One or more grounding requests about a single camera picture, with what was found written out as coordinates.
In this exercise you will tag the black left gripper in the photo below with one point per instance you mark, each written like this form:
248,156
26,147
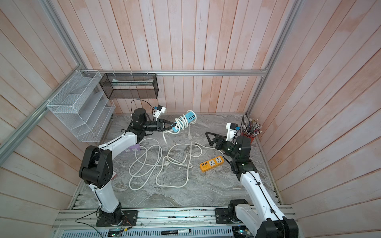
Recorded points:
159,125

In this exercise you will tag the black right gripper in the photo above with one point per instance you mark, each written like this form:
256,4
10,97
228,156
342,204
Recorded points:
222,143

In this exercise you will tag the teal power strip with cord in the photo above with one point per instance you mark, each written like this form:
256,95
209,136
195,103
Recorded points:
181,123

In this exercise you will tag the purple power strip with cord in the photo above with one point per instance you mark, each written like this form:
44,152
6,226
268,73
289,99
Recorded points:
145,169

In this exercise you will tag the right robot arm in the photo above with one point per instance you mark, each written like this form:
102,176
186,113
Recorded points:
267,221

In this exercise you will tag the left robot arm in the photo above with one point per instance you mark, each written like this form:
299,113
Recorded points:
96,168

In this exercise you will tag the bundle of coloured pencils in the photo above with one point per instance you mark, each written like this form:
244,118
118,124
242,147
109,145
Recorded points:
252,128

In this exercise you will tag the black mesh basket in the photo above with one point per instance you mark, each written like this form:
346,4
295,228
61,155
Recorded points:
130,85

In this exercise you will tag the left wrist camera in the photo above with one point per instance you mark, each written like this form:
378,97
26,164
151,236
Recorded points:
158,111

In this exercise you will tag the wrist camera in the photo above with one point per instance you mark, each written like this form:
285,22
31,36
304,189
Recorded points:
232,130
158,111

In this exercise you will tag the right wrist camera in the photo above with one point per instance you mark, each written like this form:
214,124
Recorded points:
232,130

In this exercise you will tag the white wire mesh shelf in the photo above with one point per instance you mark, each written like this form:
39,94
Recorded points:
84,111

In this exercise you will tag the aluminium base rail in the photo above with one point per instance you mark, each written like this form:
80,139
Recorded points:
206,222

